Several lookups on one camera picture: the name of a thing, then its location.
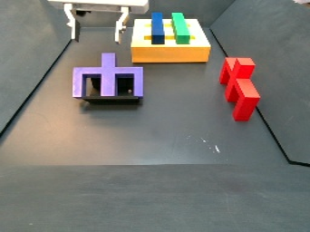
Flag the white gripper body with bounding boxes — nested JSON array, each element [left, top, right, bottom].
[[46, 0, 148, 15]]

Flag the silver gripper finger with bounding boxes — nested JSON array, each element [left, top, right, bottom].
[[114, 6, 129, 44], [62, 4, 80, 41]]

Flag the purple E-shaped block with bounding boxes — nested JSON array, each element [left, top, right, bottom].
[[72, 53, 142, 98]]

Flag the yellow slotted board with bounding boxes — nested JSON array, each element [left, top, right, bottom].
[[130, 19, 211, 63]]

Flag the black angle fixture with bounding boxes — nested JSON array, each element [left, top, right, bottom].
[[82, 74, 142, 104]]

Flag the blue bar block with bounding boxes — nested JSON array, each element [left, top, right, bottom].
[[150, 12, 164, 44]]

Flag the green bar block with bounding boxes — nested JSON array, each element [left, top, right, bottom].
[[172, 13, 189, 44]]

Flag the red E-shaped block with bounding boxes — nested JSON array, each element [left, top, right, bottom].
[[219, 57, 260, 121]]

